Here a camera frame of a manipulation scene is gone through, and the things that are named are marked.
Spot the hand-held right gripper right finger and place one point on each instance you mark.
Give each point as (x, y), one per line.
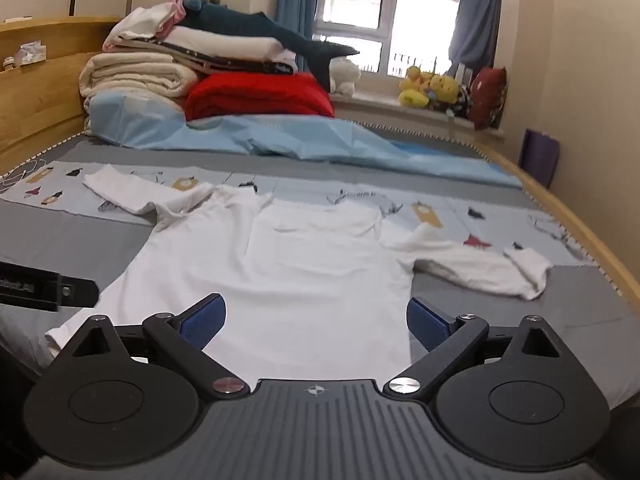
(429, 324)

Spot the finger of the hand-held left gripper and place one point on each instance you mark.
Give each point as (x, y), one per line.
(80, 292)

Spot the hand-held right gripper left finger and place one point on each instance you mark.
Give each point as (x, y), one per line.
(207, 322)

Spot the white t-shirt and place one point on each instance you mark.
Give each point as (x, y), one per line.
(310, 280)

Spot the grey printed bed sheet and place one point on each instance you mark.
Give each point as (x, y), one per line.
(65, 240)

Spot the purple box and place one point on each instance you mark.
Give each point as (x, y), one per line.
(539, 157)

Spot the light blue sheet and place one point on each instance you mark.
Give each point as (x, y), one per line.
(300, 137)

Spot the cream folded blanket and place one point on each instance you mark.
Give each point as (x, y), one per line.
(135, 75)

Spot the red pillow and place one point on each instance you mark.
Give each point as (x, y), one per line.
(255, 95)

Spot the tissue pack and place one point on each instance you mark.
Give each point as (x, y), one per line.
(32, 54)

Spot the dark red bag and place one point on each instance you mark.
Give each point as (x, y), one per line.
(489, 97)

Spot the yellow duck plush toy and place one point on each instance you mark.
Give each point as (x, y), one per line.
(414, 87)

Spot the white plush toy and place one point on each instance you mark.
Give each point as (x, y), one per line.
(345, 77)

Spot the white folded quilt dark trim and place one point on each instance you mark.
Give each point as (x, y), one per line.
(225, 45)

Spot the white cloth with pink edge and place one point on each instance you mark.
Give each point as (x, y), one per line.
(150, 20)

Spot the dark blue shark plush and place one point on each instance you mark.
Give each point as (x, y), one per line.
(250, 25)

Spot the window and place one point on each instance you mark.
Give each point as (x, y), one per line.
(390, 10)

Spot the blue curtain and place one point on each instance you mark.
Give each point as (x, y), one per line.
(475, 10)
(297, 5)

